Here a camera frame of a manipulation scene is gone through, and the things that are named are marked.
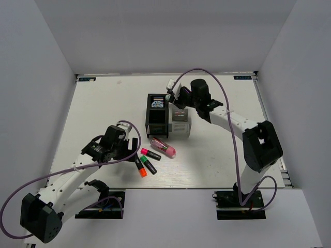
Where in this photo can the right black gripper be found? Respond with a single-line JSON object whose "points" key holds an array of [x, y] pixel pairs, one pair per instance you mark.
{"points": [[178, 102]]}

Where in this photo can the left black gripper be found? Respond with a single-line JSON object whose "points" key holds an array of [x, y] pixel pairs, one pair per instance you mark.
{"points": [[134, 143]]}

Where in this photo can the blue glue jar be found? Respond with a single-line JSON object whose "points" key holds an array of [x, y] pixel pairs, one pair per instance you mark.
{"points": [[157, 104]]}

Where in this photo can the pink tube with pins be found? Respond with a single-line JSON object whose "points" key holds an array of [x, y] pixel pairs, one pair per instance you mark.
{"points": [[164, 147]]}

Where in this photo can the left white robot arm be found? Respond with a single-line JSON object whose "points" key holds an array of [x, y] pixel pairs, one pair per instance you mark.
{"points": [[44, 214]]}

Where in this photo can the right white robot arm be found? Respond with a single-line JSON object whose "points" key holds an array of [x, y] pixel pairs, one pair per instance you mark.
{"points": [[261, 146]]}

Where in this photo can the white mesh organizer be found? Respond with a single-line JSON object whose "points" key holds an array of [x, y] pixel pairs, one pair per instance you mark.
{"points": [[179, 127]]}

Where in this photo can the pink capped black highlighter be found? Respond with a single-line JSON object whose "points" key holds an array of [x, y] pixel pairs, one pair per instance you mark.
{"points": [[150, 154]]}

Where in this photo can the green capped black highlighter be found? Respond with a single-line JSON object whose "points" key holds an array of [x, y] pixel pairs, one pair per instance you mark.
{"points": [[148, 164]]}

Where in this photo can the orange capped black highlighter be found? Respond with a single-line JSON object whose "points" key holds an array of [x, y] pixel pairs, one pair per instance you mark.
{"points": [[140, 168]]}

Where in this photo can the right blue corner label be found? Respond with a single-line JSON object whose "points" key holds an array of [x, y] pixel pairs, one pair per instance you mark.
{"points": [[242, 77]]}

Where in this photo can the blue corner label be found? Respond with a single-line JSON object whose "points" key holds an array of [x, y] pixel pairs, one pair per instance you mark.
{"points": [[86, 79], [242, 77]]}

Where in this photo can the black mesh organizer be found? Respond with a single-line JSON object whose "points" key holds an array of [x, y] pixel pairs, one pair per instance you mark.
{"points": [[157, 119]]}

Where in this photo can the left blue corner label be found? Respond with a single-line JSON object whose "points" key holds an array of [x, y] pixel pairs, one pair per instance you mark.
{"points": [[86, 79]]}

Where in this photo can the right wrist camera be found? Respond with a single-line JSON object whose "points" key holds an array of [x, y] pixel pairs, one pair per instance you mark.
{"points": [[173, 88]]}

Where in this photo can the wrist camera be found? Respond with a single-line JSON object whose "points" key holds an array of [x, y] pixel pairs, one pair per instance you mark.
{"points": [[173, 88], [126, 127]]}

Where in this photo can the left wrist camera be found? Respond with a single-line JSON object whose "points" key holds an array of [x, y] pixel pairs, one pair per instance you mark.
{"points": [[126, 127]]}

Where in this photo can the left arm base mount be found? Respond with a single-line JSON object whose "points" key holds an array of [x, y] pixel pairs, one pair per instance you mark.
{"points": [[110, 203]]}

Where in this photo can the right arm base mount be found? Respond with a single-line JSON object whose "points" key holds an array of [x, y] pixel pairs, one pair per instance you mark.
{"points": [[229, 208]]}

